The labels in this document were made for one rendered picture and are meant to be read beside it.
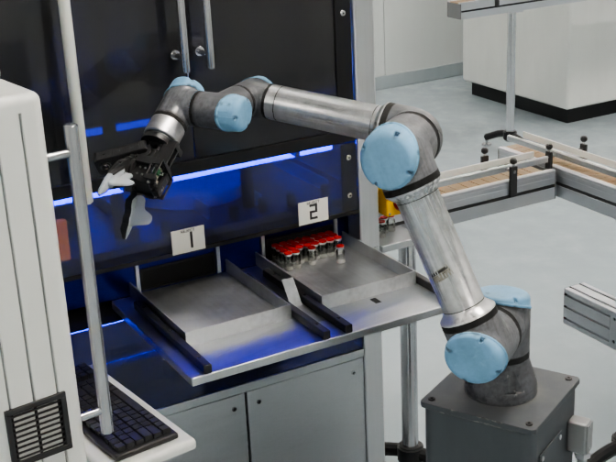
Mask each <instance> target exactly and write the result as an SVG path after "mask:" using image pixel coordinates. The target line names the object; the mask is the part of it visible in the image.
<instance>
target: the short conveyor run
mask: <svg viewBox="0 0 616 462"><path fill-rule="evenodd" d="M488 152H489V149H488V148H482V149H481V153H483V156H480V163H478V164H474V165H469V166H466V167H461V168H457V169H452V170H445V171H441V172H440V173H441V178H440V179H443V180H440V181H439V183H438V185H437V187H438V190H439V192H440V193H441V196H442V198H443V200H444V203H445V206H446V209H447V211H448V213H449V215H450V217H451V220H452V222H453V224H457V223H461V222H465V221H468V220H472V219H476V218H480V217H483V216H487V215H494V214H497V213H501V212H505V211H509V210H512V209H516V208H520V207H524V206H527V205H531V204H537V203H540V202H544V201H548V200H552V199H555V198H556V170H554V169H546V168H543V167H540V166H537V165H538V164H542V163H547V162H548V157H547V156H543V157H540V158H536V159H533V157H534V152H533V151H531V152H526V153H523V154H519V155H514V156H510V157H506V158H502V159H495V160H489V155H486V154H487V153H488ZM521 160H523V161H521ZM517 161H519V162H517ZM509 163H510V164H509ZM504 164H508V165H504ZM501 165H504V166H501ZM496 166H499V167H496ZM492 167H496V168H492ZM489 168H491V169H489ZM472 171H475V172H472ZM469 172H472V173H469ZM464 173H467V174H464ZM460 174H464V175H460ZM457 175H459V176H457ZM452 176H456V177H452ZM448 177H452V178H448ZM444 178H447V179H444ZM394 219H395V226H403V227H405V228H407V227H406V224H405V223H404V221H403V218H402V215H401V214H396V215H395V218H394Z"/></svg>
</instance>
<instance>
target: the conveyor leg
mask: <svg viewBox="0 0 616 462"><path fill-rule="evenodd" d="M398 256H399V262H400V263H402V264H404V265H406V266H407V267H409V268H411V269H413V270H416V248H415V246H414V245H413V246H409V247H403V248H400V249H398ZM400 348H401V439H402V445H403V446H404V447H406V448H415V447H417V446H418V445H419V435H418V370H417V322H413V323H410V324H405V325H401V326H400Z"/></svg>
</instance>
